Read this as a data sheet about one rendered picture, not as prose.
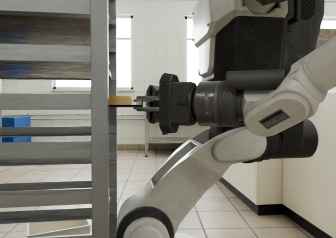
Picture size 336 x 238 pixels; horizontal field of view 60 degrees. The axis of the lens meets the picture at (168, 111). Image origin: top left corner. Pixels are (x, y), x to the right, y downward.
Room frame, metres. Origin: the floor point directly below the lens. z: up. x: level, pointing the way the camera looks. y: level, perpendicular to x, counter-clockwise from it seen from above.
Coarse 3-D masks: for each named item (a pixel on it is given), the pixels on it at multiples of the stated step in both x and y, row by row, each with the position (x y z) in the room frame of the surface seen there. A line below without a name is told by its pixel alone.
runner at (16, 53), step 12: (0, 48) 0.53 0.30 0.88; (12, 48) 0.53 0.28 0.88; (24, 48) 0.54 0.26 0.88; (36, 48) 0.54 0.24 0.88; (48, 48) 0.54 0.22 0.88; (60, 48) 0.55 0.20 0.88; (72, 48) 0.55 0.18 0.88; (84, 48) 0.55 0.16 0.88; (0, 60) 0.53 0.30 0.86; (12, 60) 0.53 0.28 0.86; (24, 60) 0.54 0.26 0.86; (36, 60) 0.54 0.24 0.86; (48, 60) 0.54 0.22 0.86; (60, 60) 0.55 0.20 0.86; (72, 60) 0.55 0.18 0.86; (84, 60) 0.55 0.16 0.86; (108, 60) 0.56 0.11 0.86
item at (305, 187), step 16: (320, 112) 1.61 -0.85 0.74; (320, 128) 1.61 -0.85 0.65; (320, 144) 1.61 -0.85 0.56; (288, 160) 1.94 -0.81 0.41; (304, 160) 1.76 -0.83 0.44; (320, 160) 1.61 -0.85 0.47; (288, 176) 1.94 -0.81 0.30; (304, 176) 1.75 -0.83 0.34; (320, 176) 1.60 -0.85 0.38; (288, 192) 1.94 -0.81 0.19; (304, 192) 1.75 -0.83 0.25; (320, 192) 1.60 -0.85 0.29; (288, 208) 1.99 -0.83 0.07; (304, 208) 1.75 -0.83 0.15; (320, 208) 1.60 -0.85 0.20; (304, 224) 1.80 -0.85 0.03; (320, 224) 1.60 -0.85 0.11
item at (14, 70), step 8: (0, 64) 0.61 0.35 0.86; (8, 64) 0.61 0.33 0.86; (16, 64) 0.61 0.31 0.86; (24, 64) 0.61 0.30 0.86; (32, 64) 0.61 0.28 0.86; (40, 64) 0.61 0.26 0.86; (48, 64) 0.61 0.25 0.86; (56, 64) 0.61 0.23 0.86; (64, 64) 0.61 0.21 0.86; (72, 64) 0.61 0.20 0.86; (80, 64) 0.61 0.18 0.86; (88, 64) 0.61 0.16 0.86; (0, 72) 0.75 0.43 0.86; (8, 72) 0.75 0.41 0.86; (16, 72) 0.75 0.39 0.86; (24, 72) 0.75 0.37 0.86; (32, 72) 0.75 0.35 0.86; (40, 72) 0.75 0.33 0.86; (48, 72) 0.75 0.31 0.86; (56, 72) 0.75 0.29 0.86; (64, 72) 0.75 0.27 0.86; (72, 72) 0.75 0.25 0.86; (80, 72) 0.75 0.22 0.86; (88, 72) 0.75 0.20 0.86
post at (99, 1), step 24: (96, 0) 0.53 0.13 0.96; (96, 24) 0.53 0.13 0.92; (96, 48) 0.53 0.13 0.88; (96, 72) 0.53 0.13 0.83; (96, 96) 0.52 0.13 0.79; (96, 120) 0.53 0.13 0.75; (96, 144) 0.52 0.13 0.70; (96, 168) 0.52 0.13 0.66; (96, 192) 0.52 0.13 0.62; (96, 216) 0.52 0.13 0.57
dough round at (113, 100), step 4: (112, 96) 0.60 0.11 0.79; (116, 96) 0.59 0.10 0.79; (120, 96) 0.59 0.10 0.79; (124, 96) 0.60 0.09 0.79; (128, 96) 0.60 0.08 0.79; (112, 100) 0.59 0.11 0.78; (116, 100) 0.59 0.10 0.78; (120, 100) 0.59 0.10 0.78; (124, 100) 0.59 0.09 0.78; (128, 100) 0.60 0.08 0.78; (112, 104) 0.59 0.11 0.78; (116, 104) 0.59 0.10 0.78; (120, 104) 0.59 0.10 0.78; (124, 104) 0.59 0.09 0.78; (128, 104) 0.60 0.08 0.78
